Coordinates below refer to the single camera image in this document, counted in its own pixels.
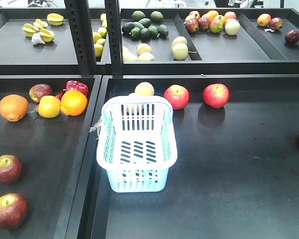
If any light blue plastic basket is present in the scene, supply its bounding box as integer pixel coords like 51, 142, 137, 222
96, 96, 177, 193

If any pale peach behind basket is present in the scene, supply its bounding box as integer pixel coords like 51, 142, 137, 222
134, 82, 154, 96

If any red apple right of basket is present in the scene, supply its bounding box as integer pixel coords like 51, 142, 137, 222
164, 85, 190, 110

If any red apple far right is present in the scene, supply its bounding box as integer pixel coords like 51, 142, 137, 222
203, 83, 230, 109

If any orange right round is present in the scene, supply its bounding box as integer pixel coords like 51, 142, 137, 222
60, 90, 88, 116

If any red bell pepper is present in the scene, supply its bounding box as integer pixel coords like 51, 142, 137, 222
55, 80, 89, 100

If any black wooden produce stand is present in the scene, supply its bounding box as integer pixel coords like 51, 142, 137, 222
0, 8, 299, 239

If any yellow apple centre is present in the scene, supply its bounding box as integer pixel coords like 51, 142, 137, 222
38, 96, 61, 119

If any red yellow apple back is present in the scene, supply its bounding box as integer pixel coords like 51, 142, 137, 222
29, 84, 53, 103

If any orange left with nub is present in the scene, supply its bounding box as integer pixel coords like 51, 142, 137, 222
0, 94, 29, 122

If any white garlic bulb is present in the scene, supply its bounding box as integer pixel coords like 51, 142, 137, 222
31, 33, 45, 45

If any dark red apple upper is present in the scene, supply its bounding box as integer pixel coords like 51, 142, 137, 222
0, 154, 23, 184

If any dark red apple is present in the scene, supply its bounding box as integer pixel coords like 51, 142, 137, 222
0, 154, 23, 184
0, 193, 29, 231

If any dark red apple lower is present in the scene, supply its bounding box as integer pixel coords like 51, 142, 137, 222
0, 193, 29, 231

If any black upright post right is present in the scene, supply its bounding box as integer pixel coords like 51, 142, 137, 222
104, 0, 123, 75

